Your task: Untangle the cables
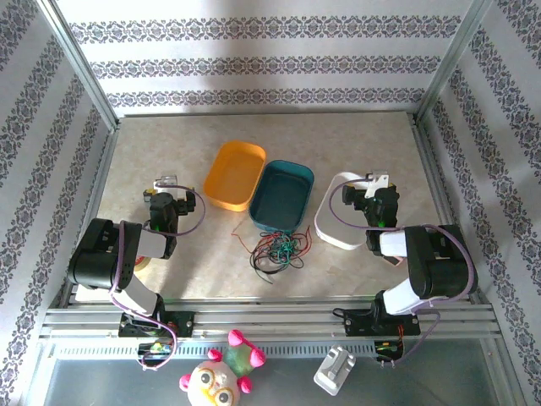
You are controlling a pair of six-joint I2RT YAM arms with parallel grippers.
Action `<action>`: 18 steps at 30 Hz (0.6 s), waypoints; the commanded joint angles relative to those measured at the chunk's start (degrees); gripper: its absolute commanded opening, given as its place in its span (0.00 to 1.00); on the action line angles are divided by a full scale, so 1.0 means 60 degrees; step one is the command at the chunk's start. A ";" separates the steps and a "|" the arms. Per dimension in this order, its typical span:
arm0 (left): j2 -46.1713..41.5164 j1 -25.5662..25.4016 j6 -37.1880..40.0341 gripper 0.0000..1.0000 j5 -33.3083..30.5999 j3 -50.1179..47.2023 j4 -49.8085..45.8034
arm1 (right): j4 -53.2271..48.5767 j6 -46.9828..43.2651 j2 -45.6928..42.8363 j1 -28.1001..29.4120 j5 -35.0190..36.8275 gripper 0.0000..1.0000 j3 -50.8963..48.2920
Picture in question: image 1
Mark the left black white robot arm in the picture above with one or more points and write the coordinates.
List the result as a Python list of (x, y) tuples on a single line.
[(101, 254)]

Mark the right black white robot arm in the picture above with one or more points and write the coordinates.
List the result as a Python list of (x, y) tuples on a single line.
[(439, 262)]

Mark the orange plastic bin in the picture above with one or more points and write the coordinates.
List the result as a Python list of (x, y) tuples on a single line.
[(234, 177)]

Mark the white plastic bin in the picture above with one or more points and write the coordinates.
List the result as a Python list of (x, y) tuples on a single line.
[(338, 243)]

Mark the red patterned tape roll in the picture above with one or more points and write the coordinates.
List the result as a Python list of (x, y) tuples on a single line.
[(141, 264)]

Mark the teal plastic bin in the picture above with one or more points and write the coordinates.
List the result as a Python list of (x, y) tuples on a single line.
[(281, 199)]

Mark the small circuit board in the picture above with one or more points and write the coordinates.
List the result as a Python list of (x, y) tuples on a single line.
[(156, 349), (386, 347)]

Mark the slotted metal strip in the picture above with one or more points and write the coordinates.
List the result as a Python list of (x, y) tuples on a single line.
[(296, 351)]

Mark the cream green pink plush toy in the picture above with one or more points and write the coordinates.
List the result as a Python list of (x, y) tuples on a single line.
[(215, 382)]

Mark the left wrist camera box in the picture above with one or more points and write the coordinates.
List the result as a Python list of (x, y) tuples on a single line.
[(167, 182)]

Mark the aluminium side rail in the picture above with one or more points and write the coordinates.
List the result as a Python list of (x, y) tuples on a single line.
[(101, 177), (433, 169)]

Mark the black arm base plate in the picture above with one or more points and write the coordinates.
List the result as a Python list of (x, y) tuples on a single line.
[(181, 323), (359, 323)]

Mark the aluminium frame post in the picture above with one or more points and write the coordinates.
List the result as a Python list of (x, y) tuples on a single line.
[(451, 63), (80, 63)]

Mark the aluminium front rail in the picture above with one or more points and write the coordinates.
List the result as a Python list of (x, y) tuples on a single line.
[(274, 317)]

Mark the white grey plastic bracket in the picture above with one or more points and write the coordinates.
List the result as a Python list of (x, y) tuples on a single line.
[(334, 372)]

